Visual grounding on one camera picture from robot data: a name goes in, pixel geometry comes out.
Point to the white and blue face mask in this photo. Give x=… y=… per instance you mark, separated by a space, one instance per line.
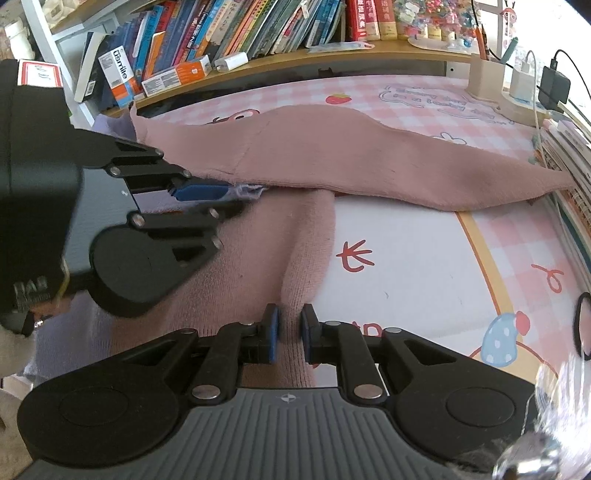
x=341 y=46

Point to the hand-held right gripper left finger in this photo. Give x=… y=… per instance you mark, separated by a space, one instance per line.
x=273 y=339

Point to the stack of notebooks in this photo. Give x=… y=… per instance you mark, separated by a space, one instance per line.
x=570 y=184

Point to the pink checked printed blanket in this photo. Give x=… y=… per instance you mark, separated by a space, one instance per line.
x=415 y=258

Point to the beige pen holder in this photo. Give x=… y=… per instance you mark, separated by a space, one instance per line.
x=485 y=76

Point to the teal pen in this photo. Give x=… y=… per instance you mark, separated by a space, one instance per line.
x=509 y=50

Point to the orange pencil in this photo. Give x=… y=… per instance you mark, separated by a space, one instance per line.
x=481 y=44

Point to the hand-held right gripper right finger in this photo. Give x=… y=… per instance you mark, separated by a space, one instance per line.
x=307 y=339

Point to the pink and lavender sweater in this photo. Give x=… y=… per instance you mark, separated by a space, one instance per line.
x=346 y=152

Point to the tall orange and white box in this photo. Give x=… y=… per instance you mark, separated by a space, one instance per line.
x=121 y=76

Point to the colourful bead ornament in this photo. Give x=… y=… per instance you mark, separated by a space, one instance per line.
x=429 y=21

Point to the long orange and white box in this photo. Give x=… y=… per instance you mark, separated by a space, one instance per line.
x=178 y=76

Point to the white charger plug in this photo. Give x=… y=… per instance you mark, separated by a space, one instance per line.
x=233 y=61

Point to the white and wood bookshelf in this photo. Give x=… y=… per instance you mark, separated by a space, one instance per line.
x=286 y=62

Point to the clear plastic wrap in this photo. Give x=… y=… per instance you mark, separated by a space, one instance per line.
x=558 y=415

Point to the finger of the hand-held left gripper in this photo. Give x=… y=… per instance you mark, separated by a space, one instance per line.
x=203 y=191
x=194 y=233

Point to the row of colourful books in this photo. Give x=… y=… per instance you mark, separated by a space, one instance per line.
x=221 y=27

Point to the black power adapter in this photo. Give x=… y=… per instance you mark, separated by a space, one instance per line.
x=555 y=85

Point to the red and white box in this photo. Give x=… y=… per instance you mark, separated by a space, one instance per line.
x=41 y=74

